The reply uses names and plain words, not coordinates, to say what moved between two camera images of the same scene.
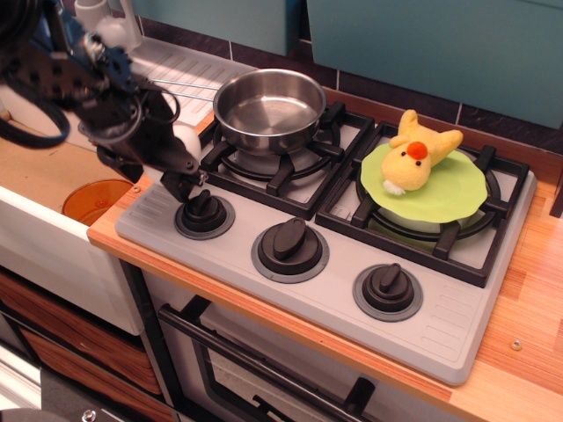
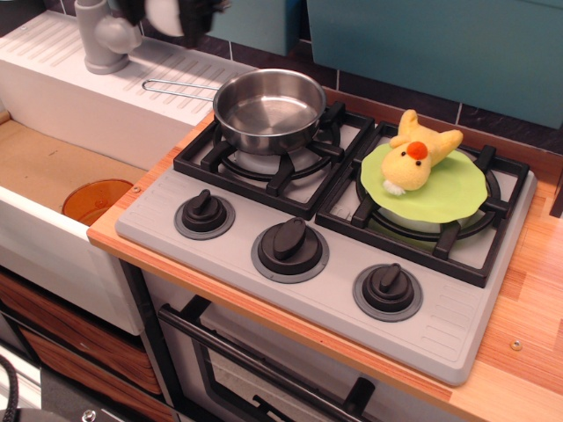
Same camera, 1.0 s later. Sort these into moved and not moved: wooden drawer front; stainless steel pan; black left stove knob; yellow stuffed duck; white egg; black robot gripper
Moved: white egg; black robot gripper
Not moved: black left stove knob; stainless steel pan; wooden drawer front; yellow stuffed duck
